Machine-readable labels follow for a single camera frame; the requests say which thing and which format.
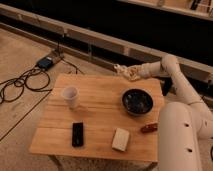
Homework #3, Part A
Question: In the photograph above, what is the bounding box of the black cable left floor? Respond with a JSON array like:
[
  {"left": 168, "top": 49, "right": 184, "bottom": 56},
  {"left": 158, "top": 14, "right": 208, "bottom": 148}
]
[{"left": 0, "top": 64, "right": 53, "bottom": 105}]

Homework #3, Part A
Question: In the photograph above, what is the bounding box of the wooden shelf beam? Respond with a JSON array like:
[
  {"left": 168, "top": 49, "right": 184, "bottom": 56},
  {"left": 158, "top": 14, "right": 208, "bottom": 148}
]
[{"left": 0, "top": 3, "right": 213, "bottom": 82}]

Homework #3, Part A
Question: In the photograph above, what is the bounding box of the red brown bottle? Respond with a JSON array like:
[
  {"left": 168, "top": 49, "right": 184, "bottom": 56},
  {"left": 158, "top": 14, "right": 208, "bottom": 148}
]
[{"left": 141, "top": 123, "right": 158, "bottom": 133}]

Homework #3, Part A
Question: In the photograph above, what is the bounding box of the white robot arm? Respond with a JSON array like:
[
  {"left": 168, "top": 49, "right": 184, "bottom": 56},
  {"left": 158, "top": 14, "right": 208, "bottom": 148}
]
[{"left": 114, "top": 55, "right": 213, "bottom": 171}]

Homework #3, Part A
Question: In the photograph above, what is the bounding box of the wooden table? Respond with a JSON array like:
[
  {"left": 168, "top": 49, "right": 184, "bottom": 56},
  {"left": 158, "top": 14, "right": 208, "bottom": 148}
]
[{"left": 30, "top": 74, "right": 164, "bottom": 162}]

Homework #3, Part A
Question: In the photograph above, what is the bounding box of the black rectangular remote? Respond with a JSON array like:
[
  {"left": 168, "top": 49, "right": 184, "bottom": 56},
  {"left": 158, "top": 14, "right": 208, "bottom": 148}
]
[{"left": 72, "top": 122, "right": 84, "bottom": 147}]

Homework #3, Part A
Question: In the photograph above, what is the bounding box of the dark round bowl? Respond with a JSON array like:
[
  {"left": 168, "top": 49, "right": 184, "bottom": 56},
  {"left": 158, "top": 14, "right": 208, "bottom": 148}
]
[{"left": 121, "top": 89, "right": 153, "bottom": 116}]

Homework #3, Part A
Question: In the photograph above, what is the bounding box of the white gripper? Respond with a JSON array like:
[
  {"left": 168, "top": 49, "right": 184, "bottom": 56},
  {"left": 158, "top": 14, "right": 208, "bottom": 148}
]
[{"left": 114, "top": 64, "right": 140, "bottom": 81}]

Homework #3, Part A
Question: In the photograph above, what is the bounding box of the blue black power adapter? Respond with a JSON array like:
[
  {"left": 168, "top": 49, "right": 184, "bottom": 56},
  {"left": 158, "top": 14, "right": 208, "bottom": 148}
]
[{"left": 36, "top": 57, "right": 54, "bottom": 70}]

